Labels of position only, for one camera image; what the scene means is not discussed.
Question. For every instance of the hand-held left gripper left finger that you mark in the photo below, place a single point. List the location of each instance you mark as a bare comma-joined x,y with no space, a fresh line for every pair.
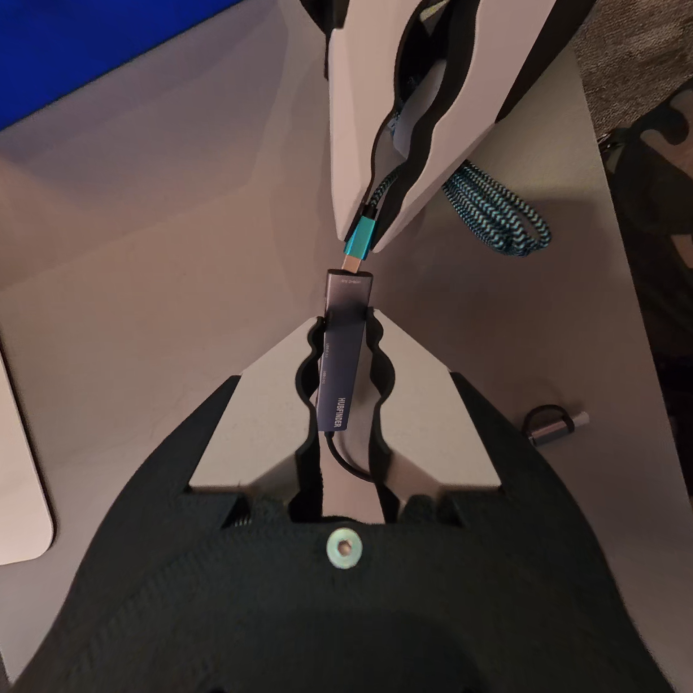
254,422

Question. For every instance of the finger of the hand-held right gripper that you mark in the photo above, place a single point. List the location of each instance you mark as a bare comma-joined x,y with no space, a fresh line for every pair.
357,81
487,65

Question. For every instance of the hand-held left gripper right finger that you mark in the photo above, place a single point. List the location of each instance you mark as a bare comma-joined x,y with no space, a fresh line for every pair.
433,427

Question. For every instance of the grey usb hub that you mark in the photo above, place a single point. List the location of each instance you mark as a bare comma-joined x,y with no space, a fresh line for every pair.
346,352

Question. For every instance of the blue plastic bin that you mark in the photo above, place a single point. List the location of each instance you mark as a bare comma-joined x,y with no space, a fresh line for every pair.
108,43

